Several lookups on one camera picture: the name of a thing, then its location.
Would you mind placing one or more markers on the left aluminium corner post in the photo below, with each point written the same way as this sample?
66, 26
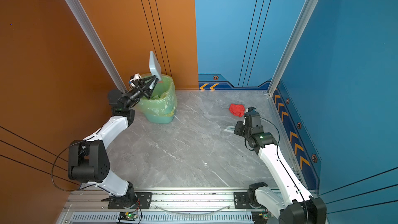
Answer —
82, 18

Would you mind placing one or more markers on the right aluminium corner post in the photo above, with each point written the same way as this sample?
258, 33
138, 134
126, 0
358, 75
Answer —
300, 25

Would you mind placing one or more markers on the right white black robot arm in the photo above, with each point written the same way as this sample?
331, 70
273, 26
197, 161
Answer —
294, 204

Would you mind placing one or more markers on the grey-blue hand brush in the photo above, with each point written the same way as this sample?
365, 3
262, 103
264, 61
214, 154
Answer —
230, 129

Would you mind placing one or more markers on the left green circuit board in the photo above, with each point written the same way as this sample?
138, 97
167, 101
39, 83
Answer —
127, 217

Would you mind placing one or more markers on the aluminium front rail frame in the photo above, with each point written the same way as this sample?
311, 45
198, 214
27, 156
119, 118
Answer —
168, 206

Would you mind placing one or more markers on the green plastic trash bin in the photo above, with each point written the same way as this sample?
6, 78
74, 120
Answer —
160, 112

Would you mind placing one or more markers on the red paper ball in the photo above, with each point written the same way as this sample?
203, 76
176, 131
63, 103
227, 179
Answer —
237, 110

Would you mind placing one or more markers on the aluminium corner post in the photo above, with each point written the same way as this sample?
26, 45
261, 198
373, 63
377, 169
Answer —
300, 25
82, 18

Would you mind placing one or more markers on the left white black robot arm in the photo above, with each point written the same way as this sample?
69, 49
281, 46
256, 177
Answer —
88, 160

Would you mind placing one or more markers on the right green circuit board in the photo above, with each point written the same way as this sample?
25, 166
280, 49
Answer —
262, 217

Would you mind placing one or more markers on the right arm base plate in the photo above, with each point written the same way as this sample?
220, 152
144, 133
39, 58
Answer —
241, 199

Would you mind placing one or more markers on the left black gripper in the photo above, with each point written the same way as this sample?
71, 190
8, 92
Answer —
139, 92

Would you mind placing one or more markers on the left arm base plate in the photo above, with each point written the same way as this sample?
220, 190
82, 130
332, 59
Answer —
143, 200

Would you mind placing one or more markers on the green circuit board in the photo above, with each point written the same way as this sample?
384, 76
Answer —
262, 217
127, 217

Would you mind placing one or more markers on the grey-blue plastic dustpan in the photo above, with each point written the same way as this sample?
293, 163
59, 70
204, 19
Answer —
154, 66

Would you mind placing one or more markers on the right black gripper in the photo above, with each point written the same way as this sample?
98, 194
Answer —
238, 126

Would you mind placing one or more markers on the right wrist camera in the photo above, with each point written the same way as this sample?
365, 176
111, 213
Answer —
250, 109

